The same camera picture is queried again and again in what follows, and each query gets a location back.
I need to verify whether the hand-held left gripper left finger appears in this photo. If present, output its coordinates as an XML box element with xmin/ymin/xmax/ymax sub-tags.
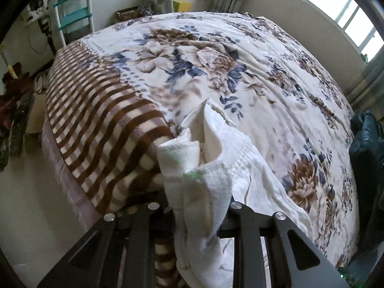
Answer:
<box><xmin>37</xmin><ymin>202</ymin><xmax>177</xmax><ymax>288</ymax></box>

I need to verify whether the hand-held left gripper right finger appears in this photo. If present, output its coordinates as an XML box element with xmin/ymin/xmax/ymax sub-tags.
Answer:
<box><xmin>219</xmin><ymin>201</ymin><xmax>350</xmax><ymax>288</ymax></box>

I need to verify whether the white towel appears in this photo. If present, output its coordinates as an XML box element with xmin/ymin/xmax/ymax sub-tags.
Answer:
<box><xmin>156</xmin><ymin>98</ymin><xmax>314</xmax><ymax>288</ymax></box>

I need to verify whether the pink bed sheet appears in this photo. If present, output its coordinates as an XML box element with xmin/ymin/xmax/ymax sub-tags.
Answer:
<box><xmin>42</xmin><ymin>120</ymin><xmax>101</xmax><ymax>225</ymax></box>

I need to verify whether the dark green jacket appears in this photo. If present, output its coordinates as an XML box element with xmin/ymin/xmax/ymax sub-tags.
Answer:
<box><xmin>349</xmin><ymin>110</ymin><xmax>384</xmax><ymax>243</ymax></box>

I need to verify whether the cardboard box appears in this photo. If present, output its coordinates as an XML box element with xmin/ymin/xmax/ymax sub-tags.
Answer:
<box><xmin>25</xmin><ymin>93</ymin><xmax>47</xmax><ymax>134</ymax></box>

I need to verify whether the floral checkered blanket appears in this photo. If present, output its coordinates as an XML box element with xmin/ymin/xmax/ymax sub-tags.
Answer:
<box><xmin>45</xmin><ymin>11</ymin><xmax>360</xmax><ymax>288</ymax></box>

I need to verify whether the dark red clothes pile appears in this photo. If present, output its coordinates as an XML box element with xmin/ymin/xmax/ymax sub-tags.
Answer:
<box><xmin>0</xmin><ymin>62</ymin><xmax>34</xmax><ymax>173</ymax></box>

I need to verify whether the white slipper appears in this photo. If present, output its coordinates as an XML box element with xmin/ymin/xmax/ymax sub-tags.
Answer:
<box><xmin>34</xmin><ymin>72</ymin><xmax>50</xmax><ymax>92</ymax></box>

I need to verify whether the wicker basket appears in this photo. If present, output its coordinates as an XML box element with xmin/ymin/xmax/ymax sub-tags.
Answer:
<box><xmin>116</xmin><ymin>5</ymin><xmax>142</xmax><ymax>22</ymax></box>

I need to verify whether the teal white shelf rack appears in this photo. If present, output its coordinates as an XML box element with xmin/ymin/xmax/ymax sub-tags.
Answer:
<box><xmin>53</xmin><ymin>0</ymin><xmax>95</xmax><ymax>46</ymax></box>

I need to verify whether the yellow box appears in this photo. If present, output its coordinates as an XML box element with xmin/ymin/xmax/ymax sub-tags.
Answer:
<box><xmin>173</xmin><ymin>0</ymin><xmax>192</xmax><ymax>13</ymax></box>

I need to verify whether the window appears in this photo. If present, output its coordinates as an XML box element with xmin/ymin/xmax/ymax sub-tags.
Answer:
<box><xmin>268</xmin><ymin>0</ymin><xmax>384</xmax><ymax>63</ymax></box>

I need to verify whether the white standing fan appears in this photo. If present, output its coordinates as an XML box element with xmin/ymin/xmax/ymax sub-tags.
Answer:
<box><xmin>26</xmin><ymin>0</ymin><xmax>57</xmax><ymax>53</ymax></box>

